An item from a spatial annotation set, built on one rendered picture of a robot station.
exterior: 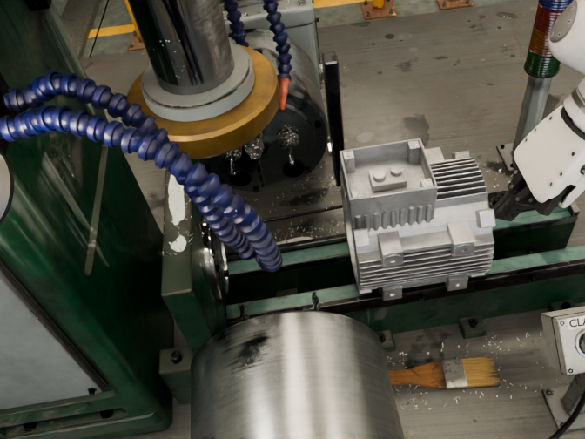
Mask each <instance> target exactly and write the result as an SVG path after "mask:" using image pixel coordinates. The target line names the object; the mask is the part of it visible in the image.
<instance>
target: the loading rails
mask: <svg viewBox="0 0 585 439"><path fill-rule="evenodd" d="M579 213H580V210H579V208H578V207H577V205H576V203H575V202H572V203H571V204H570V205H569V206H567V207H566V208H561V207H559V206H558V205H556V207H555V209H554V210H553V212H552V213H551V214H550V215H549V216H545V215H541V214H539V213H538V212H537V211H536V210H535V209H534V207H533V206H526V207H525V208H524V209H523V210H522V211H521V212H520V213H519V214H518V215H517V216H516V217H515V218H514V219H513V220H512V221H506V220H503V219H495V222H496V226H495V227H493V238H494V249H493V250H494V254H493V256H494V257H493V259H492V260H493V262H491V263H492V266H491V268H489V271H488V272H487V273H485V275H483V276H477V277H471V276H470V275H468V282H467V288H465V289H459V290H453V291H447V287H446V284H445V282H441V283H435V284H430V285H424V286H417V287H407V288H402V298H399V299H393V300H388V301H384V300H383V299H382V295H381V292H380V293H379V292H378V288H376V289H372V292H371V293H365V294H359V293H358V291H357V287H356V280H355V277H354V273H353V266H352V262H351V257H350V253H349V247H348V242H347V236H346V233H341V234H335V235H330V236H325V237H319V238H315V239H309V240H300V241H294V242H289V243H284V244H279V245H277V246H278V248H279V250H280V253H281V255H282V258H283V259H282V262H283V263H282V266H281V268H280V269H279V270H277V271H275V272H267V271H264V270H262V269H261V268H260V267H259V265H258V264H257V262H256V260H255V256H256V254H255V255H254V256H253V258H251V259H250V260H242V259H241V258H240V257H239V254H238V252H233V253H226V259H227V266H228V270H229V274H230V276H229V288H230V291H231V293H232V298H233V299H234V302H235V304H233V305H228V306H226V315H227V318H226V319H225V323H226V326H227V327H230V326H232V325H234V324H237V323H239V322H240V309H239V306H241V305H242V304H246V310H245V313H246V315H247V320H248V319H251V318H254V317H258V316H261V315H265V314H273V313H279V312H286V311H293V310H294V309H295V308H296V307H302V308H303V309H304V310H308V311H314V310H313V301H312V294H313V292H317V293H316V294H317V296H318V297H319V304H320V311H322V312H329V313H335V314H341V315H345V316H347V317H350V318H352V319H355V320H356V321H359V322H361V323H363V324H365V325H367V326H368V327H370V328H371V329H372V330H373V331H374V332H375V333H376V334H377V335H378V336H379V337H380V341H381V344H382V347H383V351H384V353H385V352H391V351H394V342H393V336H392V334H398V333H404V332H409V331H414V330H419V329H424V328H434V327H439V326H445V325H450V324H455V323H458V324H459V327H460V330H461V333H462V336H463V338H464V339H469V338H474V337H480V336H485V335H486V333H487V328H486V326H485V323H484V320H483V319H487V318H492V317H497V316H503V315H508V314H518V313H523V312H528V311H534V310H539V309H544V308H548V309H549V312H553V311H558V310H563V309H569V308H574V307H576V305H575V303H581V302H585V245H584V246H578V247H569V248H566V247H567V244H568V241H569V238H570V236H571V233H572V231H573V229H574V226H575V222H576V221H577V218H578V215H579Z"/></svg>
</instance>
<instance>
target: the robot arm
mask: <svg viewBox="0 0 585 439"><path fill-rule="evenodd" d="M548 48H549V50H550V52H551V53H552V55H553V56H554V57H555V58H556V59H557V60H559V61H560V62H561V63H563V64H565V65H566V66H568V67H569V68H571V69H573V70H575V71H578V72H580V73H581V74H583V75H585V0H574V1H573V2H572V3H571V4H570V5H569V6H568V7H567V8H566V9H565V11H563V12H562V13H561V15H560V16H559V17H558V19H556V21H555V24H554V26H553V27H552V30H551V31H550V34H549V38H548ZM512 163H513V167H514V176H513V179H512V180H511V181H510V183H509V184H508V191H507V192H506V193H505V194H504V195H503V196H502V197H501V199H500V200H499V201H498V202H497V203H496V204H495V205H494V206H493V207H492V208H491V209H494V215H495V218H496V219H499V220H506V221H512V220H513V219H514V218H515V217H516V216H517V215H518V214H519V213H520V212H521V211H522V210H523V209H524V208H525V207H526V206H533V207H534V209H535V210H536V211H537V212H538V213H539V214H541V215H545V216H549V215H550V214H551V213H552V212H553V210H554V209H555V207H556V205H558V206H559V207H561V208H566V207H567V206H569V205H570V204H571V203H572V202H574V201H575V200H576V199H577V198H578V197H579V196H580V195H581V193H582V192H583V191H584V190H585V78H584V79H583V80H582V81H581V82H580V83H579V84H578V85H577V86H576V87H575V88H574V89H573V91H572V92H571V93H570V94H569V95H568V96H567V97H566V98H565V100H564V102H563V105H561V106H560V107H558V108H557V109H556V110H554V111H553V112H552V113H550V114H549V115H548V116H547V117H546V118H544V119H543V120H542V121H541V122H540V124H538V125H537V126H536V127H535V128H534V130H533V131H531V132H530V133H529V134H528V135H527V137H526V138H524V139H523V140H522V142H521V143H520V144H519V145H518V147H517V148H516V150H515V151H514V157H513V158H512ZM530 195H532V196H530Z"/></svg>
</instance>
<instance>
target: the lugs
mask: <svg viewBox="0 0 585 439"><path fill-rule="evenodd" d="M464 158H470V155H469V151H464V152H454V153H452V160H454V159H464ZM475 216H476V222H477V227H479V228H481V229H482V228H489V227H495V226H496V222H495V215H494V209H490V208H488V209H482V210H476V211H475ZM352 233H353V244H354V246H355V247H367V246H370V239H369V232H368V229H367V228H365V227H364V228H361V229H353V230H352ZM483 275H485V273H482V274H470V276H471V277H477V276H483ZM356 287H357V291H358V293H359V294H365V293H371V292H372V289H370V290H365V291H360V286H359V282H357V281H356Z"/></svg>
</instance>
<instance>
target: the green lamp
mask: <svg viewBox="0 0 585 439"><path fill-rule="evenodd" d="M560 63H561V62H560V61H559V60H557V59H556V58H555V57H554V56H552V57H544V56H540V55H537V54H535V53H533V52H532V51H531V50H530V49H529V47H528V54H527V59H526V63H525V67H526V70H527V71H528V72H530V73H531V74H533V75H536V76H541V77H546V76H550V75H553V74H555V73H556V72H557V71H558V70H559V67H560Z"/></svg>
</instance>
